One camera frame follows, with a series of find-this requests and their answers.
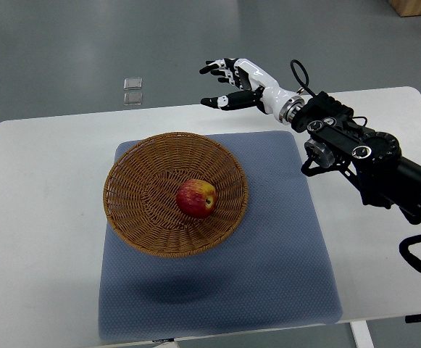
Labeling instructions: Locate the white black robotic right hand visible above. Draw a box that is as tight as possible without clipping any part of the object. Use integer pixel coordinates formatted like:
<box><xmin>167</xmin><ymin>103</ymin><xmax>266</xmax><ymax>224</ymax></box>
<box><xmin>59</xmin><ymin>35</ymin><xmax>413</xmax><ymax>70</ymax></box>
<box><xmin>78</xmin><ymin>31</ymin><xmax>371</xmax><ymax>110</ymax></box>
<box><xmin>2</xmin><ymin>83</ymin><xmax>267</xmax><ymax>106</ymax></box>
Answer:
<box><xmin>199</xmin><ymin>58</ymin><xmax>305</xmax><ymax>123</ymax></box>

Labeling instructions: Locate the red yellow apple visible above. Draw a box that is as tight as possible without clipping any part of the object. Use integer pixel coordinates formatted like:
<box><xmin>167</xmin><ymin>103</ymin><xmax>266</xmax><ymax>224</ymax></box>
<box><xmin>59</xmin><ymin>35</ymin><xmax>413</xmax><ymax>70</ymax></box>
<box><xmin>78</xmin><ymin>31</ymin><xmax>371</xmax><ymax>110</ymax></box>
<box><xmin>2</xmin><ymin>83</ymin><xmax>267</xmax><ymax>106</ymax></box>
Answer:
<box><xmin>175</xmin><ymin>179</ymin><xmax>217</xmax><ymax>219</ymax></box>

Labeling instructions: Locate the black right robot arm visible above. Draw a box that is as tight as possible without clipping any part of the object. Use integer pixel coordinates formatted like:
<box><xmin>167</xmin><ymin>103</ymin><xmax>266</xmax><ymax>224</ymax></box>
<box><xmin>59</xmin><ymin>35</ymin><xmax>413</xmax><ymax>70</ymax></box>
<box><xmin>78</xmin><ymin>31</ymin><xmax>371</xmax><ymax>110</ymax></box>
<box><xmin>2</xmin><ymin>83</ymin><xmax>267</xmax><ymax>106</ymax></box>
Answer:
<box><xmin>280</xmin><ymin>75</ymin><xmax>421</xmax><ymax>273</ymax></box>

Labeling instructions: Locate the brown wicker basket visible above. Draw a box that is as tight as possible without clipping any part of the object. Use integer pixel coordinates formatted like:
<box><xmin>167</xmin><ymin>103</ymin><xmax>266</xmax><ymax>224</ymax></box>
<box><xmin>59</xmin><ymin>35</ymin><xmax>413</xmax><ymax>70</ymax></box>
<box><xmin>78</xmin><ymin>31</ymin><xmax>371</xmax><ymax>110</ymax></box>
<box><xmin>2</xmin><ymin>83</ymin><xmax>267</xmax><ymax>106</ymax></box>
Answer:
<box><xmin>103</xmin><ymin>132</ymin><xmax>249</xmax><ymax>257</ymax></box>

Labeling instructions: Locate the lower metal floor plate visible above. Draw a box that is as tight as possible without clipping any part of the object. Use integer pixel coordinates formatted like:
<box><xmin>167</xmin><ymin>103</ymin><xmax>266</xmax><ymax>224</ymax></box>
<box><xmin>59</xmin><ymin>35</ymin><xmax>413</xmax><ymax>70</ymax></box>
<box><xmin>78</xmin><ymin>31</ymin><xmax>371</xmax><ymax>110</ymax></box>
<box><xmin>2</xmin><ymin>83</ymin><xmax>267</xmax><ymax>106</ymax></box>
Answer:
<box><xmin>124</xmin><ymin>91</ymin><xmax>143</xmax><ymax>106</ymax></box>

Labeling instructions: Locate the metal floor plate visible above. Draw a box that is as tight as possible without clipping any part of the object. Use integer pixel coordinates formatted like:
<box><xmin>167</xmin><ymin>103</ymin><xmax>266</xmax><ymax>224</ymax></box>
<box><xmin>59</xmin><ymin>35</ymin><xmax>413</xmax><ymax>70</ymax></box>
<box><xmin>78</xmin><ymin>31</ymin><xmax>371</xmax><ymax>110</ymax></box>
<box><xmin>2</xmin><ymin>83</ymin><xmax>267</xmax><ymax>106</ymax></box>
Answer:
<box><xmin>124</xmin><ymin>91</ymin><xmax>143</xmax><ymax>106</ymax></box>
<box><xmin>123</xmin><ymin>77</ymin><xmax>143</xmax><ymax>91</ymax></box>

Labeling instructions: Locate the upper metal floor plate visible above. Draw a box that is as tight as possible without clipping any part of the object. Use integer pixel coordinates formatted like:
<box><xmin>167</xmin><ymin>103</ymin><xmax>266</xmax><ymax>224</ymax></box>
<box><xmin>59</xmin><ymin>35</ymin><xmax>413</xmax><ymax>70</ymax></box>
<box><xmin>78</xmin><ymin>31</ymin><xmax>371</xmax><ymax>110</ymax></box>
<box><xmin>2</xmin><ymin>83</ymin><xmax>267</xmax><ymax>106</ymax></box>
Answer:
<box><xmin>123</xmin><ymin>77</ymin><xmax>143</xmax><ymax>91</ymax></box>

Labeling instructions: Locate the wooden box corner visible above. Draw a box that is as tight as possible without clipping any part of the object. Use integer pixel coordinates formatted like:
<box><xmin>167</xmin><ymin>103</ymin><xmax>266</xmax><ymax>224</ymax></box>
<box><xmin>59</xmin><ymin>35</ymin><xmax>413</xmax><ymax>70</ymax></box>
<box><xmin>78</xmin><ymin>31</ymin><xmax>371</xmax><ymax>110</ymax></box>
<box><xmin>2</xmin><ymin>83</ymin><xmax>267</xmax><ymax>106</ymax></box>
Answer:
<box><xmin>388</xmin><ymin>0</ymin><xmax>421</xmax><ymax>17</ymax></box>

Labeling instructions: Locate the blue grey textured mat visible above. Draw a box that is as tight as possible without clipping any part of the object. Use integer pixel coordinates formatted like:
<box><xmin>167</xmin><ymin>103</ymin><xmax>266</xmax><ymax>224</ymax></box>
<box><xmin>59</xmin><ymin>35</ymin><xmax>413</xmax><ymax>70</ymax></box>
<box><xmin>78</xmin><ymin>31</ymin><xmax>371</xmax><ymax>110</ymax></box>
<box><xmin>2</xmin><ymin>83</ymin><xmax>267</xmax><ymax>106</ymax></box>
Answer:
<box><xmin>99</xmin><ymin>130</ymin><xmax>342</xmax><ymax>341</ymax></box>

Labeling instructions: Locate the white table leg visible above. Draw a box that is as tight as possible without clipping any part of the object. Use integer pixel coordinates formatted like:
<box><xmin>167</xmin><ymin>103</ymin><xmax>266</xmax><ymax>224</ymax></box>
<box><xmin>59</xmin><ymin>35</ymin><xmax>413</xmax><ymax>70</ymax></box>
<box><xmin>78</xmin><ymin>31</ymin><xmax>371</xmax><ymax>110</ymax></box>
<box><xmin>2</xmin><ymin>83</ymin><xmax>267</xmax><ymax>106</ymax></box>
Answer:
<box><xmin>349</xmin><ymin>320</ymin><xmax>375</xmax><ymax>348</ymax></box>

